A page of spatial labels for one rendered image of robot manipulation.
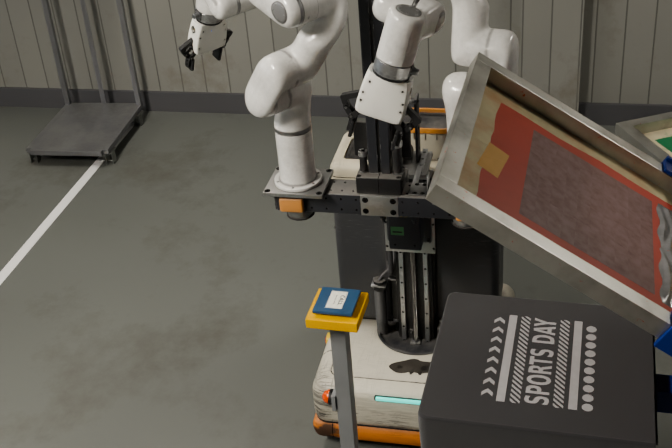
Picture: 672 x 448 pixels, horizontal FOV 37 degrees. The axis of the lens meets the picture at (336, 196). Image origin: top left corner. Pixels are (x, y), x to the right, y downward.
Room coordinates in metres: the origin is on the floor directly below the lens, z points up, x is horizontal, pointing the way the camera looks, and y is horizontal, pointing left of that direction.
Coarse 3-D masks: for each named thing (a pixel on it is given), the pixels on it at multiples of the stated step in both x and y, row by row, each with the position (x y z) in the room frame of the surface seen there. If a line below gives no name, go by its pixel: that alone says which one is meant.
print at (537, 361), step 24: (504, 336) 1.80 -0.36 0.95; (528, 336) 1.79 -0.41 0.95; (552, 336) 1.78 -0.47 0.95; (576, 336) 1.78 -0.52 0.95; (504, 360) 1.72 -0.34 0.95; (528, 360) 1.71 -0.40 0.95; (552, 360) 1.70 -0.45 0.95; (576, 360) 1.70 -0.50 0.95; (504, 384) 1.64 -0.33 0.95; (528, 384) 1.63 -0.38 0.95; (552, 384) 1.62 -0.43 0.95; (576, 384) 1.62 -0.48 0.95; (576, 408) 1.55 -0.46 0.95
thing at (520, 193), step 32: (512, 160) 1.73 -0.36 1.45; (480, 192) 1.57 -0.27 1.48; (512, 192) 1.62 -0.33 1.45; (544, 192) 1.66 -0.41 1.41; (544, 224) 1.56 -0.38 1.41; (576, 224) 1.60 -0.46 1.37; (608, 224) 1.65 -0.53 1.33; (608, 256) 1.54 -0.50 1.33; (640, 256) 1.59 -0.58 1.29; (640, 288) 1.49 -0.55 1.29
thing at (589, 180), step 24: (504, 120) 1.87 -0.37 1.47; (528, 120) 1.91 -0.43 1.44; (504, 144) 1.77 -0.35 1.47; (528, 144) 1.81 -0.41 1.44; (552, 144) 1.86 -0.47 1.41; (528, 168) 1.72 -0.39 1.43; (552, 168) 1.76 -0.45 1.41; (576, 168) 1.81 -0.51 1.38; (600, 168) 1.85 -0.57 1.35; (576, 192) 1.71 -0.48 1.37; (600, 192) 1.75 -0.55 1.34; (624, 192) 1.80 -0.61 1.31; (648, 192) 1.84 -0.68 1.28; (624, 216) 1.70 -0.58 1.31; (648, 216) 1.75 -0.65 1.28; (648, 240) 1.66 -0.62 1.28
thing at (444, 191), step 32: (480, 64) 1.98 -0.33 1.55; (480, 96) 1.85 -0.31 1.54; (512, 96) 1.98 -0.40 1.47; (544, 96) 1.97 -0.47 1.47; (576, 128) 1.94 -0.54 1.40; (448, 160) 1.57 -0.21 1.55; (640, 160) 1.90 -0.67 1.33; (448, 192) 1.47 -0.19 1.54; (480, 224) 1.46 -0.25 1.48; (512, 224) 1.46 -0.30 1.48; (544, 256) 1.43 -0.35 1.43; (576, 256) 1.44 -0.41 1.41; (576, 288) 1.41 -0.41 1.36; (608, 288) 1.39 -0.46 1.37; (640, 320) 1.38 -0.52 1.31
